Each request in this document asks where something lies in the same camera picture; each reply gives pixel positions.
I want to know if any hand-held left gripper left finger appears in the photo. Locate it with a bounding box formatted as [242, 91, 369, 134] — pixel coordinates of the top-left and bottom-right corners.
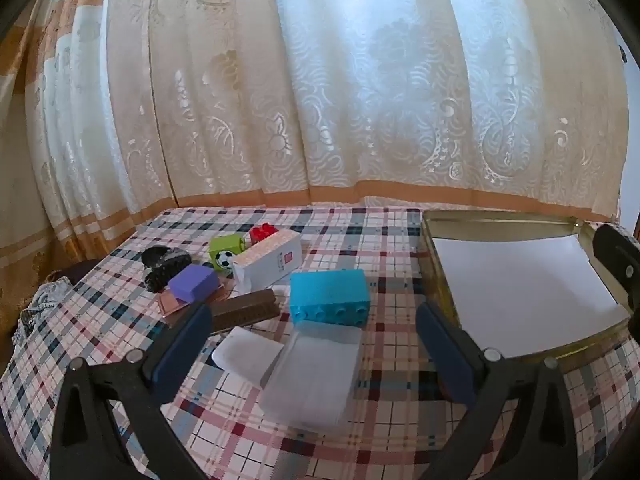
[50, 302, 213, 480]

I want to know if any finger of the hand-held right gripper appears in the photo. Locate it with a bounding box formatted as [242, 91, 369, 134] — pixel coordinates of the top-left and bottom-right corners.
[592, 223, 640, 341]

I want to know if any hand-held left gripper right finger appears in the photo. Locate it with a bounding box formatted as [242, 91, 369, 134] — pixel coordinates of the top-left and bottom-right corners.
[416, 301, 593, 480]

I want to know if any orange patterned long box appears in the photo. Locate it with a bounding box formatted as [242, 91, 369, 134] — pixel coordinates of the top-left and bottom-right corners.
[157, 280, 233, 318]

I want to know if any purple block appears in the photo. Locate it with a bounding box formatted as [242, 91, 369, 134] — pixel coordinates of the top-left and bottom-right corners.
[167, 265, 221, 303]

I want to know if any black hair claw clip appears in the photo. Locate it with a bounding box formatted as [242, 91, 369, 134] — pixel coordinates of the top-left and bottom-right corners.
[141, 245, 192, 293]

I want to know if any gold tin box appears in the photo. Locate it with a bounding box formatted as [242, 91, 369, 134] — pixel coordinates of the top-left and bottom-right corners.
[420, 210, 636, 361]

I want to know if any green cube with soccer ball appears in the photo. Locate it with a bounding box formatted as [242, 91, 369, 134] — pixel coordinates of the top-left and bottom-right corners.
[208, 234, 246, 273]

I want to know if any red building brick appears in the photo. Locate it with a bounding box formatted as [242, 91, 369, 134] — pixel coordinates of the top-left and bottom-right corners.
[248, 225, 281, 246]

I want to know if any teal building block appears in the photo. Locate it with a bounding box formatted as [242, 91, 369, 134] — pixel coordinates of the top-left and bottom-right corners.
[289, 269, 371, 330]

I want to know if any white packet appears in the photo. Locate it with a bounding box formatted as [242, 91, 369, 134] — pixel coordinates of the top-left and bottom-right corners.
[212, 327, 283, 388]

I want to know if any brown ribbed long box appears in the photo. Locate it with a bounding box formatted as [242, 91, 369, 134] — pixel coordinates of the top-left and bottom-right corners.
[210, 287, 280, 335]

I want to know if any plaid tablecloth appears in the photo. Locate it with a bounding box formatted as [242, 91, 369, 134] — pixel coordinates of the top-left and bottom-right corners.
[0, 205, 640, 480]

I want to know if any white carton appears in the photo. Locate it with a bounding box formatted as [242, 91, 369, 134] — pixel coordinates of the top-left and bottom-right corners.
[232, 230, 303, 293]

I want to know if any translucent plastic box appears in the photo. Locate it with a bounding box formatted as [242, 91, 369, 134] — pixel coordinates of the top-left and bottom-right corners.
[262, 322, 363, 431]

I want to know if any grey crocheted cloth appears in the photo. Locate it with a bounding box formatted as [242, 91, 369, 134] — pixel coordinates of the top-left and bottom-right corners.
[10, 280, 76, 346]

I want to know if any cream lace curtain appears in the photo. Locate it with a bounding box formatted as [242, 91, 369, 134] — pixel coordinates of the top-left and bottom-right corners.
[0, 0, 631, 271]

